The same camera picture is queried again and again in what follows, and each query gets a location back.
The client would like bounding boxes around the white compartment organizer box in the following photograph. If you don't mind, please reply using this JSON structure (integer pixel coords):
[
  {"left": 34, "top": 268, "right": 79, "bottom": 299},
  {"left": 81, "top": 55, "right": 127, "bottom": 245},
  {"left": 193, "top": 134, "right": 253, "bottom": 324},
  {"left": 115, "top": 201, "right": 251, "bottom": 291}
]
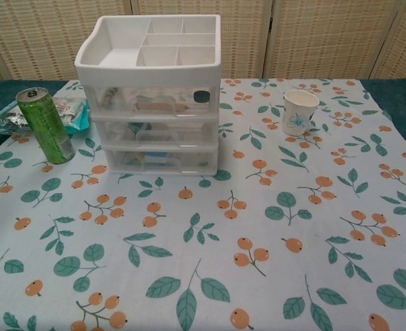
[{"left": 75, "top": 14, "right": 223, "bottom": 177}]

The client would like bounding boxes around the small blue white box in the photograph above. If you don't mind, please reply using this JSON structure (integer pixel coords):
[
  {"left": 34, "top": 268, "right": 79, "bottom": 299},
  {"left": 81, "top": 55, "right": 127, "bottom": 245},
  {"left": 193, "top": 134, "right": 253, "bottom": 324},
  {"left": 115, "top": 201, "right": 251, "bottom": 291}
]
[{"left": 143, "top": 151, "right": 171, "bottom": 167}]

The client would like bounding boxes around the small teal object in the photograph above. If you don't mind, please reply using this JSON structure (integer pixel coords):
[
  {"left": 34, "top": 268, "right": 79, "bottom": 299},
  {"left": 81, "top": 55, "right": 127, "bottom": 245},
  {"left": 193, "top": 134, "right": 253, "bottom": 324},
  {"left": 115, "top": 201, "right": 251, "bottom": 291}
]
[{"left": 129, "top": 121, "right": 152, "bottom": 134}]

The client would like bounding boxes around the fruit and leaf print tablecloth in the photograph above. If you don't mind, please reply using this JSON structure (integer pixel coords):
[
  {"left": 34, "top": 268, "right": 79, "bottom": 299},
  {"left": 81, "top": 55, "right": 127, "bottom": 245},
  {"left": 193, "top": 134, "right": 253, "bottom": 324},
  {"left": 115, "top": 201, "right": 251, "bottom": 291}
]
[{"left": 0, "top": 78, "right": 406, "bottom": 331}]

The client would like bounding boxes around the white floral paper cup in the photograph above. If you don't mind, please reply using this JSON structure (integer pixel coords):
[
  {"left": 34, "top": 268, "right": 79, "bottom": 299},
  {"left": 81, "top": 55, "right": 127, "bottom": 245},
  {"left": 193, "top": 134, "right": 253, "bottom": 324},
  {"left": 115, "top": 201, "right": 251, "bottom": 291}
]
[{"left": 283, "top": 89, "right": 320, "bottom": 136}]

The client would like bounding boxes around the woven bamboo folding screen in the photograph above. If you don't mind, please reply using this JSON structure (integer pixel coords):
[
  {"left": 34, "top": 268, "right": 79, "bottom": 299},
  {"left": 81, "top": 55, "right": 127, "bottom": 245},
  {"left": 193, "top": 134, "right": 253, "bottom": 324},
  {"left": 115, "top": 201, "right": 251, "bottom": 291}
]
[{"left": 0, "top": 0, "right": 406, "bottom": 84}]

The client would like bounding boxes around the green drink can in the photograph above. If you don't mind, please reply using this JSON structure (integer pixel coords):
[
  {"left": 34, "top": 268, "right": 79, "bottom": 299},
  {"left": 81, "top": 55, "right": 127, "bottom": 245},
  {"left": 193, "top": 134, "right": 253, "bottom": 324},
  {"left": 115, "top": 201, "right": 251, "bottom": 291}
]
[{"left": 15, "top": 87, "right": 77, "bottom": 165}]

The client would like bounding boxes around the teal snack bag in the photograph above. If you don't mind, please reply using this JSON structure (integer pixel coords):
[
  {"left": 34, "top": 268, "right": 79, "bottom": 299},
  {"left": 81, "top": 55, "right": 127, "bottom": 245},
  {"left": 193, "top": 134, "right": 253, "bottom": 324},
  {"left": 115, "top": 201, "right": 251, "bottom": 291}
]
[{"left": 0, "top": 96, "right": 92, "bottom": 137}]

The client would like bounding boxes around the wooden handled tool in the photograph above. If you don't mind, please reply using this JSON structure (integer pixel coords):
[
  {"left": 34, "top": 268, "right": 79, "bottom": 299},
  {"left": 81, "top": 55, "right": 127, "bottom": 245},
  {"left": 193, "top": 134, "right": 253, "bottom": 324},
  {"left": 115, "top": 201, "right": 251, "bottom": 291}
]
[{"left": 135, "top": 101, "right": 190, "bottom": 113}]

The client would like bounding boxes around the metal bead chain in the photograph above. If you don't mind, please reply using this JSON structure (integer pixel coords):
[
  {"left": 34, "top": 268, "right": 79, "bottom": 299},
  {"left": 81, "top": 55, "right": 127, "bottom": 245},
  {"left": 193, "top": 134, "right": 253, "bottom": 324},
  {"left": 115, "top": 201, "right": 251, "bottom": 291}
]
[{"left": 100, "top": 87, "right": 120, "bottom": 112}]

